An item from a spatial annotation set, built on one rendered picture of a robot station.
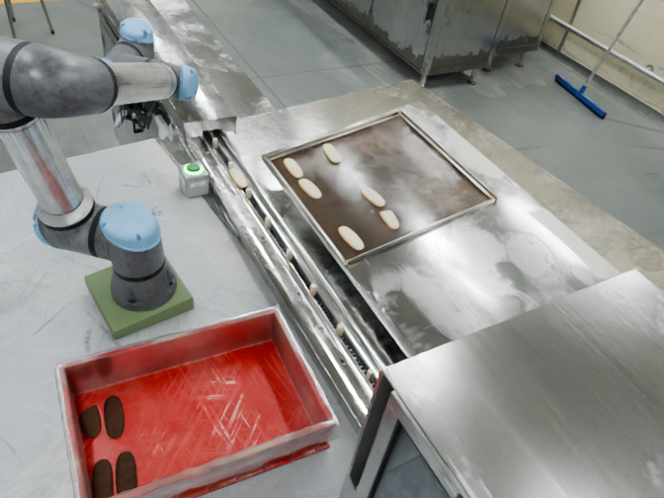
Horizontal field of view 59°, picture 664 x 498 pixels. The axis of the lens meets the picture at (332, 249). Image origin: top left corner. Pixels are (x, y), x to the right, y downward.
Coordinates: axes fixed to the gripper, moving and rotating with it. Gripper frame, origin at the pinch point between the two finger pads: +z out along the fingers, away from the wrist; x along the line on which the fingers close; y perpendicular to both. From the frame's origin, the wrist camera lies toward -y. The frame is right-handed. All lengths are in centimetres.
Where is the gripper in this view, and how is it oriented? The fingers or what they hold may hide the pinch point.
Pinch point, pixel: (145, 132)
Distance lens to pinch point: 173.0
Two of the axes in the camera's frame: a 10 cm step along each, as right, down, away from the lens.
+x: 9.7, 2.4, 0.9
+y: -1.3, 7.8, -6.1
